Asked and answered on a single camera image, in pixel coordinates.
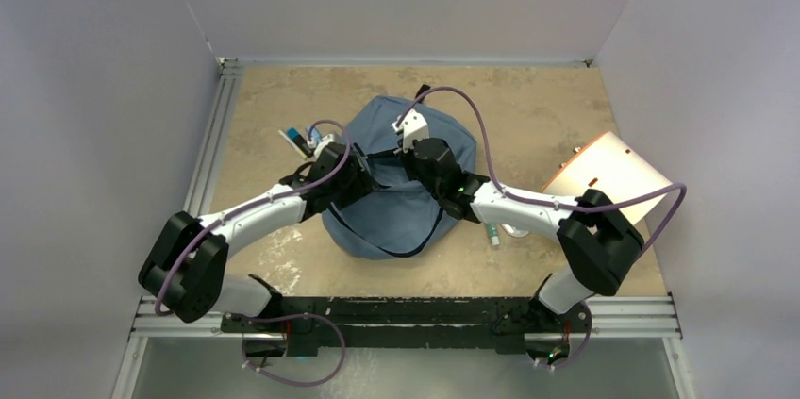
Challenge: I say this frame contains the blue fabric backpack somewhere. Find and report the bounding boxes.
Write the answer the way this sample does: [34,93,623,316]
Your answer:
[322,95,457,260]

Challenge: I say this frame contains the light blue capped highlighter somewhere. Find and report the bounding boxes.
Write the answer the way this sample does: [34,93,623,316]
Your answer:
[306,125,323,144]

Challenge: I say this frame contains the green white glue stick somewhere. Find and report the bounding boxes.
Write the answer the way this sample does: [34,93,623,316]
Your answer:
[485,224,501,249]

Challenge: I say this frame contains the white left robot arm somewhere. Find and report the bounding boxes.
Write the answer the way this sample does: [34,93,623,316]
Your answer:
[138,141,377,332]

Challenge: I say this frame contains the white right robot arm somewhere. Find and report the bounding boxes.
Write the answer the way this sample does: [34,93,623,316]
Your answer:
[398,138,644,330]

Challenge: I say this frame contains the light blue scissors blister pack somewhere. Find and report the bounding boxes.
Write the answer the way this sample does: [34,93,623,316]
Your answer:
[502,225,529,238]

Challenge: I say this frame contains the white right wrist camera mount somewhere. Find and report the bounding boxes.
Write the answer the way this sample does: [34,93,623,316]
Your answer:
[391,109,429,152]

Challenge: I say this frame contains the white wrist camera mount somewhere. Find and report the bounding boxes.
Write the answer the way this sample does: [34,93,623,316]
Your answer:
[309,132,341,159]
[391,109,429,152]

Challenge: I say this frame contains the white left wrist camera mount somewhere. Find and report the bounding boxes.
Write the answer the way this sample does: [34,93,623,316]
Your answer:
[309,132,341,159]

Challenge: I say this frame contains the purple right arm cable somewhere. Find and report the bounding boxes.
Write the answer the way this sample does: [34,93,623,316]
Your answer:
[394,85,689,373]

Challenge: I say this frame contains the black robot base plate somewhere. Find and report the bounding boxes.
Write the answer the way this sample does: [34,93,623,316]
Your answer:
[221,296,591,357]

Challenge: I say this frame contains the white orange-edged ring binder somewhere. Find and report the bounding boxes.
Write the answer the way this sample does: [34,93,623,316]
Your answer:
[542,132,672,203]

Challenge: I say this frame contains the aluminium frame rails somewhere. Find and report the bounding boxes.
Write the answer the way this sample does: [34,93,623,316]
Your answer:
[113,59,693,398]

